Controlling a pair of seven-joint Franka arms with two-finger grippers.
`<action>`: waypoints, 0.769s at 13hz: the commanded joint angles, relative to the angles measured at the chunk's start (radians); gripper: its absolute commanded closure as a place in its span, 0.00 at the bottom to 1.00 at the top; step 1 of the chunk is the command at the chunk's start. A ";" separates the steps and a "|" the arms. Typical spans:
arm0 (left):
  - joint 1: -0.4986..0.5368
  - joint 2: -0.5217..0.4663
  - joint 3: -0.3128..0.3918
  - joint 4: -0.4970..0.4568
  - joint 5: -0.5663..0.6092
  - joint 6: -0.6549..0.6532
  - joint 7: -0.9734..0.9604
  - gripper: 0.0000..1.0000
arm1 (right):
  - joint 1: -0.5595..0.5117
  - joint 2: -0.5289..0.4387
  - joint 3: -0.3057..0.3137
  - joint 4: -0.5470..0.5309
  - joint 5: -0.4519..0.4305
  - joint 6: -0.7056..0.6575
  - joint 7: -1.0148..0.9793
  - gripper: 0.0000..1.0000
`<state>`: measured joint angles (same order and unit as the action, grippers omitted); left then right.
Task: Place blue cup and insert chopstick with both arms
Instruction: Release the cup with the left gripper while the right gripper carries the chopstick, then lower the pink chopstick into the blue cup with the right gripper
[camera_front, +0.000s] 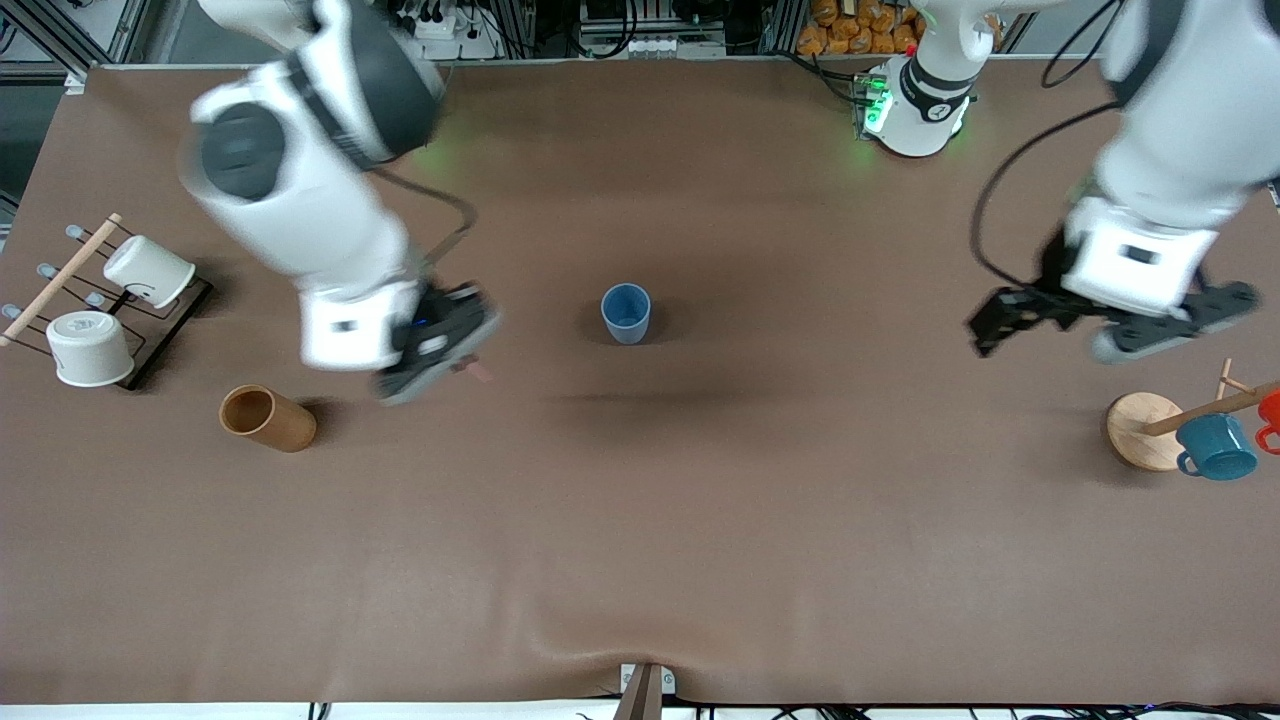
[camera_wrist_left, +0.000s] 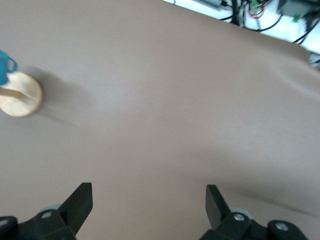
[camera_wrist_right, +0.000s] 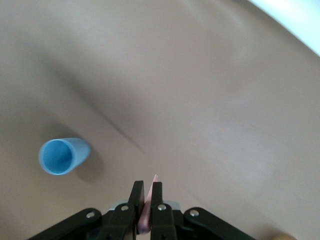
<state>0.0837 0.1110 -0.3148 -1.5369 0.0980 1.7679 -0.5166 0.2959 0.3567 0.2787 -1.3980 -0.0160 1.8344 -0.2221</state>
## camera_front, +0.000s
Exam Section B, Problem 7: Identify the blue cup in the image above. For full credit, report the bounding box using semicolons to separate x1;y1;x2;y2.
601;283;652;346

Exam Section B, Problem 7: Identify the plain white cup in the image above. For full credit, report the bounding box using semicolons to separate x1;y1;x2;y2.
103;235;197;309

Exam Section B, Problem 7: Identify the white cup with printed base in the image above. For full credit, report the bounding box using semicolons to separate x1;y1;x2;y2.
46;311;136;388

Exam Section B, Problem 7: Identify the brown wooden cylinder holder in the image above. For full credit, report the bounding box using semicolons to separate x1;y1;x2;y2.
219;385;318;454

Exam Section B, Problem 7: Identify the wooden mug tree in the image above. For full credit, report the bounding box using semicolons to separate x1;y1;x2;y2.
1106;360;1280;472

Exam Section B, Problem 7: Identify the teal mug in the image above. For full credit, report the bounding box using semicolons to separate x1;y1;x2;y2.
1175;413;1260;482

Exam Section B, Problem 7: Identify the white power strip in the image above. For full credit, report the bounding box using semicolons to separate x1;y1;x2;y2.
392;0;463;42

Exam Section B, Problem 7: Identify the grey electronics box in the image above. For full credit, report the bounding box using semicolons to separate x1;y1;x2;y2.
578;0;729;60

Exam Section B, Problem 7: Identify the orange bread rolls pile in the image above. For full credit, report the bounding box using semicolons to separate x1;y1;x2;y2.
797;0;926;57

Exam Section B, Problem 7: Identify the metal table clamp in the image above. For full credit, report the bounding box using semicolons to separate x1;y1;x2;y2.
612;662;677;720

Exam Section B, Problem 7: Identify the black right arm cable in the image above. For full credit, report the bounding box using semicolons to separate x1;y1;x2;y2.
372;167;480;272

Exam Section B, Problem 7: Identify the black wire cup rack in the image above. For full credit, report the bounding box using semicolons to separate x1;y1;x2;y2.
0;213;214;392

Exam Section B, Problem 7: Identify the aluminium frame profile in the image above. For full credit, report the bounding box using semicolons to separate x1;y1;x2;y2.
0;0;153;93

